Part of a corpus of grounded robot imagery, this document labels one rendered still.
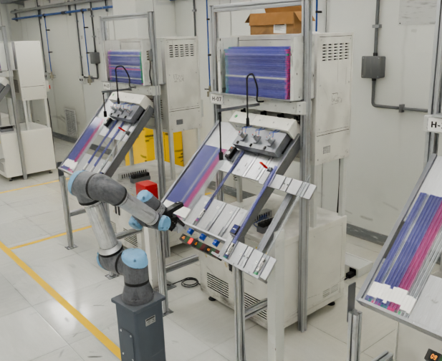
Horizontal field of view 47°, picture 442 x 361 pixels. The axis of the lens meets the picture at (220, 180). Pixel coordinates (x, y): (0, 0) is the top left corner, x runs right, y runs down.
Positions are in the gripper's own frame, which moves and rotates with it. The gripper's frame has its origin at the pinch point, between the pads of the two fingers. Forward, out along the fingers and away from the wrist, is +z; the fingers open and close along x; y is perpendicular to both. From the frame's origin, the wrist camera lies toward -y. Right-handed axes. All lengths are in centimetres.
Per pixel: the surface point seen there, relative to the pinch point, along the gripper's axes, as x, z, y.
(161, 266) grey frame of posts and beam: -38, 34, 22
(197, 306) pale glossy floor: -31, 73, 29
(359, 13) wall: -36, 54, -224
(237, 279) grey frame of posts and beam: 35.4, 18.9, 9.5
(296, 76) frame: 34, -23, -90
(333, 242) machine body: 32, 79, -47
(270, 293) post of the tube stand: 55, 22, 8
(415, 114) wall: 17, 109, -173
